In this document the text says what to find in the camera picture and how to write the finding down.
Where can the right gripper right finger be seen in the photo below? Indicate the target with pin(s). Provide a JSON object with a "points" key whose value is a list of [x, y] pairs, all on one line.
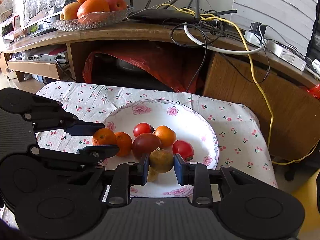
{"points": [[195, 174]]}

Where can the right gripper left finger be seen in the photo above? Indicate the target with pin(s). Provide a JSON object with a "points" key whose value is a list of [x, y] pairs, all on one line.
{"points": [[125, 176]]}

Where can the small orange tangerine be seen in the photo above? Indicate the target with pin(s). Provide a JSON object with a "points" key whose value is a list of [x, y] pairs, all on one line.
{"points": [[124, 142]]}

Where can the dark red tomato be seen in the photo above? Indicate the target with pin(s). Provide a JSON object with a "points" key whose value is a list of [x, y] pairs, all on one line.
{"points": [[144, 144]]}

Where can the small red tomato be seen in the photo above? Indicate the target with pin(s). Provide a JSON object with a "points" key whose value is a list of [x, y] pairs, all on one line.
{"points": [[141, 128]]}

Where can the red plastic bag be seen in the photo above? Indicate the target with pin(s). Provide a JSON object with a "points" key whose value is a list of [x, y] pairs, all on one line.
{"points": [[145, 66]]}

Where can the black power adapter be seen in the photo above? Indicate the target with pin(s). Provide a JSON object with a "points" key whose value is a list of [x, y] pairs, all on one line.
{"points": [[257, 28]]}

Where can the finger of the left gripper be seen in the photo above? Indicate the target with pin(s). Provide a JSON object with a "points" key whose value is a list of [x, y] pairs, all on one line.
{"points": [[45, 114], [84, 158]]}

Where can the black television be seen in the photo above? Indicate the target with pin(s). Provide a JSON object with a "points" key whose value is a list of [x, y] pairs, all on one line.
{"points": [[44, 19]]}

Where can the white power strip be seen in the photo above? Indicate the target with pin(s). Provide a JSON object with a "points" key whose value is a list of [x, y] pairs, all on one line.
{"points": [[277, 50]]}

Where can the yellow apple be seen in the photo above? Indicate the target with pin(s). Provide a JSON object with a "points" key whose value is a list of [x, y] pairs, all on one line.
{"points": [[70, 11]]}

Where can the yellow trash bin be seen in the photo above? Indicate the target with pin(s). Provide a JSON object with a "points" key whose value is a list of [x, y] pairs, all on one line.
{"points": [[308, 195]]}

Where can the cherry print tablecloth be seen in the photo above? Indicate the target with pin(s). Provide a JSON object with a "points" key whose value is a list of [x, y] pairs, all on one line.
{"points": [[241, 143]]}

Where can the bright red tomato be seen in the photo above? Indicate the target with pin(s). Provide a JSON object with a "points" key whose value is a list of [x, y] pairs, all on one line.
{"points": [[184, 149]]}

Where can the yellow-brown round fruit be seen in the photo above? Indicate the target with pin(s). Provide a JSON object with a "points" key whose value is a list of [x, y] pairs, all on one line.
{"points": [[161, 160]]}

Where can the black wifi router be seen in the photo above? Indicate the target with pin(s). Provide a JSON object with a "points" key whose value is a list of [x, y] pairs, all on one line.
{"points": [[190, 14]]}

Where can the front large orange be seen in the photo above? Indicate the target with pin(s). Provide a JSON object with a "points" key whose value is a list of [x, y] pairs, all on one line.
{"points": [[90, 6]]}

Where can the wooden tv cabinet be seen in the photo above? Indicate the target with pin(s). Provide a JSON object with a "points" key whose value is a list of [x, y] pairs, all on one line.
{"points": [[275, 92]]}

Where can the glass fruit dish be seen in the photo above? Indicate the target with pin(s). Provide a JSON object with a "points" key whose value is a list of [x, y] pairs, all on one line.
{"points": [[92, 20]]}

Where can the small red ornament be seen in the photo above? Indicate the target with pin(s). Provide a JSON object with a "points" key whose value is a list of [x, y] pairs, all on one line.
{"points": [[315, 91]]}

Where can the red apple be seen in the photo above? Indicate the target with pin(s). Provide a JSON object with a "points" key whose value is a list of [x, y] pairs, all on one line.
{"points": [[116, 5]]}

